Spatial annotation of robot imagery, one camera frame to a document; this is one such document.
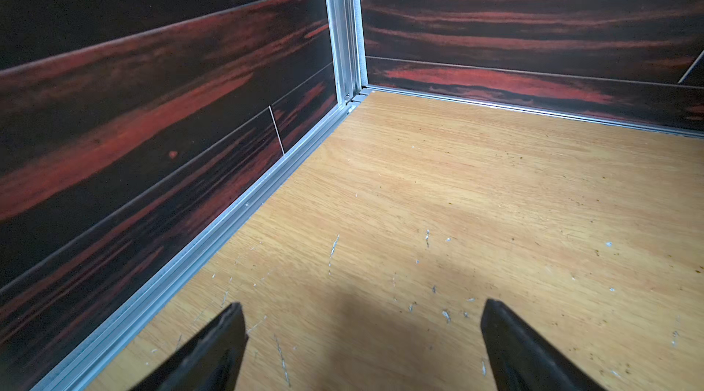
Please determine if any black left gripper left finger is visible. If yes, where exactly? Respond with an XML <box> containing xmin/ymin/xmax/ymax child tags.
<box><xmin>133</xmin><ymin>302</ymin><xmax>249</xmax><ymax>390</ymax></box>

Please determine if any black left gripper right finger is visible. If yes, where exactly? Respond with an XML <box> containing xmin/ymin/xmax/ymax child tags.
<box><xmin>480</xmin><ymin>299</ymin><xmax>602</xmax><ymax>391</ymax></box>

